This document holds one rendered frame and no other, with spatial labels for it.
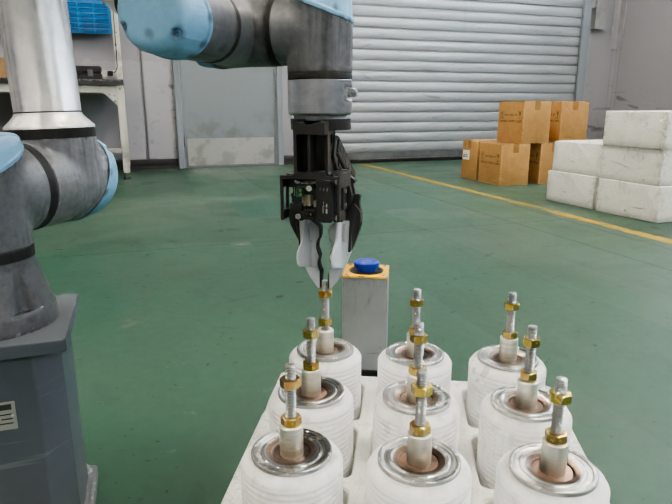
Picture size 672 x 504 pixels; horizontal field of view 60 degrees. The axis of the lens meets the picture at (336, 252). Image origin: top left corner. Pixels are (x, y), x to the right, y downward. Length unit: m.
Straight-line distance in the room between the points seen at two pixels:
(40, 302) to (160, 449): 0.39
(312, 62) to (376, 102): 5.40
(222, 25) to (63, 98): 0.32
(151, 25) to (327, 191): 0.25
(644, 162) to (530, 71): 3.78
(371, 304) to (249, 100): 4.92
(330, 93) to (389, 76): 5.45
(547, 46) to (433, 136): 1.65
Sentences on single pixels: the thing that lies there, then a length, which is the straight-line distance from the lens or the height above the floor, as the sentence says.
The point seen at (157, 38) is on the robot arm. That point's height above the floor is 0.62.
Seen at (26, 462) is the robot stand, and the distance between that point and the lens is 0.84.
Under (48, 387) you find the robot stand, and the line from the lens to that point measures 0.81.
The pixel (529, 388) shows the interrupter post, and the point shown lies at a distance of 0.66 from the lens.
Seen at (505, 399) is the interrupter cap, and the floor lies 0.25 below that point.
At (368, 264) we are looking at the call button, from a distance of 0.90.
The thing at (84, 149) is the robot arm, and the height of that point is 0.51.
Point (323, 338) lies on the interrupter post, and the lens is 0.76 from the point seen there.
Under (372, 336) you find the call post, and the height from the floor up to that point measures 0.22.
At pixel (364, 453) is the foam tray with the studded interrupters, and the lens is 0.70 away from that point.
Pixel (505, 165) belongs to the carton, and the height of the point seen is 0.15.
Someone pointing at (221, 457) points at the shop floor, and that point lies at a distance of 1.04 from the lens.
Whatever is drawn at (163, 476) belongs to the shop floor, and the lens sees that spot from 1.02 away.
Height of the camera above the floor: 0.57
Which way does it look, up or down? 14 degrees down
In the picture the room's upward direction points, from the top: straight up
